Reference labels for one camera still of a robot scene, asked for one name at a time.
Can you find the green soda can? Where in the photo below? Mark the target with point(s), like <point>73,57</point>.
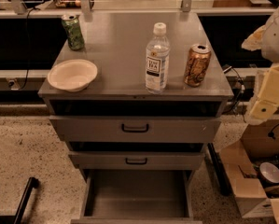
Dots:
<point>74,35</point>

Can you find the gold soda can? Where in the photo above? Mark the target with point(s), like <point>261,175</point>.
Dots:
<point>198,61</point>

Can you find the clear plastic tea bottle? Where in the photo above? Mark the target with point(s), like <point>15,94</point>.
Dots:
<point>157,59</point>

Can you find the top grey drawer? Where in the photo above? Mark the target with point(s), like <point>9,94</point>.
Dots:
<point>134,129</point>

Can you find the middle grey drawer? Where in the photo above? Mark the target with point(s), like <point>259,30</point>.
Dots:
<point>115,160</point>

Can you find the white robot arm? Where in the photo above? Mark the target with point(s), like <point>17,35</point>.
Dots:
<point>265,38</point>

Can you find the black stand leg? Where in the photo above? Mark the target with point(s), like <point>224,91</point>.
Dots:
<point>32,183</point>

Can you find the black bar beside cabinet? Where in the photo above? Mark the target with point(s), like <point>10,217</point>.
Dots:
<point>220,172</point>

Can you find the white bowl in box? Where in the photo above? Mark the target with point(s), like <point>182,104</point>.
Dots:
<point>269,172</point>

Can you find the grey drawer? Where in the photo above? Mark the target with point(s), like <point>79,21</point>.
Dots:
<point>136,197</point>
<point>115,160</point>
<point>134,129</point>

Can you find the brown cardboard box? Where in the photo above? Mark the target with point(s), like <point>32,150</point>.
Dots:
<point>241,160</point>

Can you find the bottom grey drawer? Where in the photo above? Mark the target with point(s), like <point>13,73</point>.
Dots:
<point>136,197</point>

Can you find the grey drawer cabinet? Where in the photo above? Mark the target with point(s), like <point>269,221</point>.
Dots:
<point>116,43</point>

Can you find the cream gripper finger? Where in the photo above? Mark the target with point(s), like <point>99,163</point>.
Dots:
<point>267,98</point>

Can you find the white paper bowl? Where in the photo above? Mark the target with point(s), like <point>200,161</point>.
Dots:
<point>72,75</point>

